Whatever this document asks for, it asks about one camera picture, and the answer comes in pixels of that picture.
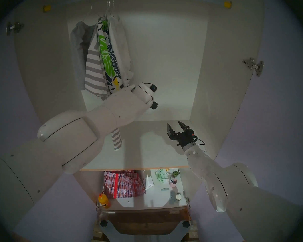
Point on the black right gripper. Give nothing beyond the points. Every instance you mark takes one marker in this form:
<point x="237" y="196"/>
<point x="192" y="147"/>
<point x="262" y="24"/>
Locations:
<point x="184" y="139"/>

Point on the grey white striped shirt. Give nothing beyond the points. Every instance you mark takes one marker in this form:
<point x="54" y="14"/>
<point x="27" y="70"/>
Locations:
<point x="96" y="72"/>

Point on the plain white shirt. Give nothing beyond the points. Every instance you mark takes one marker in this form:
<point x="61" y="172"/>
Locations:
<point x="121" y="47"/>

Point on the tropical leaf print shorts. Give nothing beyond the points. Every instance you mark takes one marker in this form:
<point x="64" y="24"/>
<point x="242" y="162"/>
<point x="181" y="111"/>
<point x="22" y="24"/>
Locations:
<point x="108" y="57"/>

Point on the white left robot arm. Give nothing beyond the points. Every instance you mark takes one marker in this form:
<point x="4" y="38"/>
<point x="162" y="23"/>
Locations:
<point x="78" y="133"/>

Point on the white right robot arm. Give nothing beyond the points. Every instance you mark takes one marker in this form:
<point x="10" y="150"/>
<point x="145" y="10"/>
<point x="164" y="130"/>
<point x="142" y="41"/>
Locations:
<point x="229" y="181"/>

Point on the white beige wardrobe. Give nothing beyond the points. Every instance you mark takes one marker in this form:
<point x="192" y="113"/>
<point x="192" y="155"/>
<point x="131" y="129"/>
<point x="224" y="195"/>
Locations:
<point x="171" y="55"/>

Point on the lilac wardrobe door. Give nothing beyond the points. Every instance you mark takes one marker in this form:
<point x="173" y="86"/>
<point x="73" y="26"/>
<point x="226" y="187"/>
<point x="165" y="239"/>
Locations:
<point x="15" y="105"/>
<point x="280" y="118"/>

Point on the green white plastic bag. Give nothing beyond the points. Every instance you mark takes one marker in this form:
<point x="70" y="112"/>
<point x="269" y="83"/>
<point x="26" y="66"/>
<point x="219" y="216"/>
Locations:
<point x="161" y="176"/>

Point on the small round white jar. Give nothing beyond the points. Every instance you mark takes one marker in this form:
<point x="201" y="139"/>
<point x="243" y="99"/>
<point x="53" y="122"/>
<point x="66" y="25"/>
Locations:
<point x="178" y="197"/>

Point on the silver door hinge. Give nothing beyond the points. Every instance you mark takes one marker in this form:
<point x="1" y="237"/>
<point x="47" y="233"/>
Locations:
<point x="15" y="27"/>
<point x="253" y="66"/>
<point x="188" y="202"/>

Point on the red plaid woven bag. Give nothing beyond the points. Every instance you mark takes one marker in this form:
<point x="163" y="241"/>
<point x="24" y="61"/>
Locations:
<point x="126" y="186"/>

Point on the black star knob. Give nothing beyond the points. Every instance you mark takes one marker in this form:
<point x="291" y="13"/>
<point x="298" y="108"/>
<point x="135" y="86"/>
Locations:
<point x="103" y="223"/>
<point x="186" y="224"/>

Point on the brown wooden base panel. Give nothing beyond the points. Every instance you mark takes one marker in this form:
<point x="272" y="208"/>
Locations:
<point x="144" y="218"/>

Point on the orange juice bottle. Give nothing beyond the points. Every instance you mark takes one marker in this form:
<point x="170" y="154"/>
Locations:
<point x="104" y="201"/>

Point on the plain grey shirt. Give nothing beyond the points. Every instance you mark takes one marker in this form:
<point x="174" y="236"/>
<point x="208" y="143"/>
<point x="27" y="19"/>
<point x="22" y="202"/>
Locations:
<point x="78" y="55"/>

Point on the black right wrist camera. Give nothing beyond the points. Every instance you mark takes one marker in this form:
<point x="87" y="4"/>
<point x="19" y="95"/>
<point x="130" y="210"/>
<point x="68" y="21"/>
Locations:
<point x="193" y="134"/>

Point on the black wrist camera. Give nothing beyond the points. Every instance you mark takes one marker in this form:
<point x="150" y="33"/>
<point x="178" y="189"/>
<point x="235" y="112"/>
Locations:
<point x="154" y="104"/>
<point x="193" y="134"/>

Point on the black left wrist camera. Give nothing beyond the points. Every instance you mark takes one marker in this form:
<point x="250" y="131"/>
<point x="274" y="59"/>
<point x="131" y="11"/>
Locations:
<point x="154" y="104"/>

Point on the white robot torso frame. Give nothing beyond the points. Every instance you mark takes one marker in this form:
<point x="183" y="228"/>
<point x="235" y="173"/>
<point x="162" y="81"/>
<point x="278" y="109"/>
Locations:
<point x="146" y="237"/>

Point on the silver clothes rail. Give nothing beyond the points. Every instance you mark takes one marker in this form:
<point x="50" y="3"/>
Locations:
<point x="212" y="0"/>

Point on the yellow rail bracket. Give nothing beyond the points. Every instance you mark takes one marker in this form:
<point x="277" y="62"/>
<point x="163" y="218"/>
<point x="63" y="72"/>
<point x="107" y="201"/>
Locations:
<point x="47" y="8"/>
<point x="227" y="4"/>

